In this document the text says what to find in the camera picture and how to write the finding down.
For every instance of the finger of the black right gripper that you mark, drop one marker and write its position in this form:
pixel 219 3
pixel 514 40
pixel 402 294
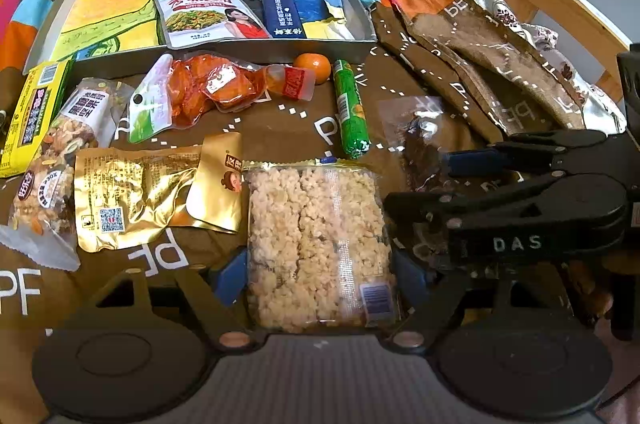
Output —
pixel 514 219
pixel 528 153

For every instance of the gold foil packet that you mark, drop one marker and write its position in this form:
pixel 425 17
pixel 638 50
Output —
pixel 127 198

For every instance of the small gold cartoon packet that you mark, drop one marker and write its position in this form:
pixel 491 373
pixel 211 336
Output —
pixel 213 198

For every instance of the small orange mandarin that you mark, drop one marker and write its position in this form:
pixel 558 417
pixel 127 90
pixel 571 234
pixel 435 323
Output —
pixel 317 63

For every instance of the yellow snack box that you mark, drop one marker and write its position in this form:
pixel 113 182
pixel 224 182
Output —
pixel 39 102

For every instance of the orange meat snack packet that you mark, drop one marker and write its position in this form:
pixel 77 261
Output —
pixel 177 92

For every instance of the clear dark snack packet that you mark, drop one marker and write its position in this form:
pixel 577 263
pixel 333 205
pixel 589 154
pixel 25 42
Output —
pixel 422 131

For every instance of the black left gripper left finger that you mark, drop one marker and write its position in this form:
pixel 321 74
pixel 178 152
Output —
pixel 218 300

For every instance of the green sausage stick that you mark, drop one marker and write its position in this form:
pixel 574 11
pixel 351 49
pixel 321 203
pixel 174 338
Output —
pixel 353 124

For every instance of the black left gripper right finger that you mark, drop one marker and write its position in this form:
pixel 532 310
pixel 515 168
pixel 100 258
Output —
pixel 431 304

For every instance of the mixed nuts packet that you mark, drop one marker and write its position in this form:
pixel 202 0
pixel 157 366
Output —
pixel 41 223

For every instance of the silver floral quilt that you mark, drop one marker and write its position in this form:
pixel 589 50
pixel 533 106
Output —
pixel 598 109

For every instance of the puffed rice cake packet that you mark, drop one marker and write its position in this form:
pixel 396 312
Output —
pixel 318 251

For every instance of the green pickle snack packet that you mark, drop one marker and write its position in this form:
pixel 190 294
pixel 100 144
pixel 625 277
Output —
pixel 188 23

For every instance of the grey tray with drawing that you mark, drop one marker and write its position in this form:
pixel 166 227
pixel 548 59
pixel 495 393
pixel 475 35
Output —
pixel 112 38

